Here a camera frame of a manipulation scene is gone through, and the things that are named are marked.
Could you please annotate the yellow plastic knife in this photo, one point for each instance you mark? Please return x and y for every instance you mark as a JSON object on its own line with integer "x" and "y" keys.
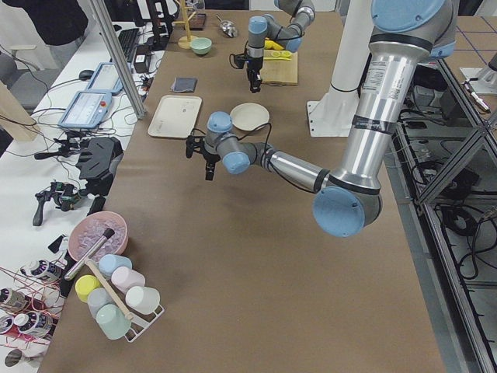
{"x": 276, "y": 59}

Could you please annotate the bamboo cutting board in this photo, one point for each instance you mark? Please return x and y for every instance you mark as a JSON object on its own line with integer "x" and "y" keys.
{"x": 280, "y": 72}

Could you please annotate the lower lemon slice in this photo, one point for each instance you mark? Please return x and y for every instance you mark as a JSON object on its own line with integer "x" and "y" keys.
{"x": 281, "y": 54}

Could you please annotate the metal muddler black tip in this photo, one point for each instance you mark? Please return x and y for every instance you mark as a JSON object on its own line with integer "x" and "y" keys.
{"x": 71, "y": 273}

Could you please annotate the cream round plate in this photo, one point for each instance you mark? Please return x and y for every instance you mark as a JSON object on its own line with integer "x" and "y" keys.
{"x": 248, "y": 116}

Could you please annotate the wooden cup tree stand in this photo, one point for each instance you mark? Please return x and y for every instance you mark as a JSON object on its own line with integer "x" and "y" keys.
{"x": 187, "y": 13}

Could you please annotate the steel scoop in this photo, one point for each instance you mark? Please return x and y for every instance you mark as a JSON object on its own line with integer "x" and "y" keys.
{"x": 227, "y": 27}

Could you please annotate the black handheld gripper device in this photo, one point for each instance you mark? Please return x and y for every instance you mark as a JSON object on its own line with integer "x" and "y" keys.
{"x": 64, "y": 195}

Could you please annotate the white cup rack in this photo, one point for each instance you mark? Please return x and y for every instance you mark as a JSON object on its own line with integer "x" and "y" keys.
{"x": 140, "y": 323}

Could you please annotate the black keyboard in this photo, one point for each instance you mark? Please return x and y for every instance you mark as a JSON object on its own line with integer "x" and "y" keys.
{"x": 128, "y": 41}

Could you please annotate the pink cup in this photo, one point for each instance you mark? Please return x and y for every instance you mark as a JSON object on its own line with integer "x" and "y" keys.
{"x": 124, "y": 278}

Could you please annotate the yellow cup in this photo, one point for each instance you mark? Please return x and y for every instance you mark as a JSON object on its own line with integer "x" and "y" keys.
{"x": 85, "y": 285}

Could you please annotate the white cup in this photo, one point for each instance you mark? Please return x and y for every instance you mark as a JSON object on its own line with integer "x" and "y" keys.
{"x": 143, "y": 299}

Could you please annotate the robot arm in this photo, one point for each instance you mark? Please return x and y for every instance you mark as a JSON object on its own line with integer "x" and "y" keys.
{"x": 382, "y": 44}
{"x": 290, "y": 37}

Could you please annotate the teach pendant far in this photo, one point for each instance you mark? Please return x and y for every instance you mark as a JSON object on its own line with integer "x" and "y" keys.
{"x": 105, "y": 77}

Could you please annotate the teach pendant near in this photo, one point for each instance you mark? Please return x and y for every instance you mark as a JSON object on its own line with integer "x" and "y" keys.
{"x": 86, "y": 110}

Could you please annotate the teach pendant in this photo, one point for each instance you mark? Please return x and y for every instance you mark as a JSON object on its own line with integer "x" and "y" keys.
{"x": 105, "y": 77}
{"x": 86, "y": 110}

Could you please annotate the mint green bowl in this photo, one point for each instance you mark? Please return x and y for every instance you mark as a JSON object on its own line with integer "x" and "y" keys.
{"x": 201, "y": 46}

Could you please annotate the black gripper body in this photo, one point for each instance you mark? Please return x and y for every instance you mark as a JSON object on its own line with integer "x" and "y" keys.
{"x": 253, "y": 65}
{"x": 210, "y": 156}

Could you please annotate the mint cup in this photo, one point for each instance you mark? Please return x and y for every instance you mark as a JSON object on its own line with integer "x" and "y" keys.
{"x": 112, "y": 322}

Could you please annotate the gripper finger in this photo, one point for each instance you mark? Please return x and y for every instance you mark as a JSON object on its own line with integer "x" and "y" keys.
{"x": 209, "y": 171}
{"x": 255, "y": 82}

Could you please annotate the cream rabbit tray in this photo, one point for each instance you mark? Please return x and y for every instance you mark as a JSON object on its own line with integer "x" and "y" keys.
{"x": 175, "y": 116}

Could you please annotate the grey folded cloth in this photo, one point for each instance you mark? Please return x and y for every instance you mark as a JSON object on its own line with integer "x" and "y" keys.
{"x": 184, "y": 84}

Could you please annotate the pink bowl with ice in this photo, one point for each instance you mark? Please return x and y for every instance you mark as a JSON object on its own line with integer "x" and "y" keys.
{"x": 87, "y": 232}

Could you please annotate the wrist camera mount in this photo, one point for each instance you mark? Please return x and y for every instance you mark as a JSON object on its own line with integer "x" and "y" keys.
{"x": 194, "y": 144}
{"x": 238, "y": 61}

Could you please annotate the grey cup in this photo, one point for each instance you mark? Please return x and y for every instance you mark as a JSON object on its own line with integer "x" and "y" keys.
{"x": 98, "y": 298}

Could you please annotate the blue cup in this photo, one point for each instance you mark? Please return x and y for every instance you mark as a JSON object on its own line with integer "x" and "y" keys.
{"x": 110, "y": 262}

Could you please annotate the aluminium frame post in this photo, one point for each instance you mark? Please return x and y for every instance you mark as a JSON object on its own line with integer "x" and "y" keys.
{"x": 115, "y": 51}

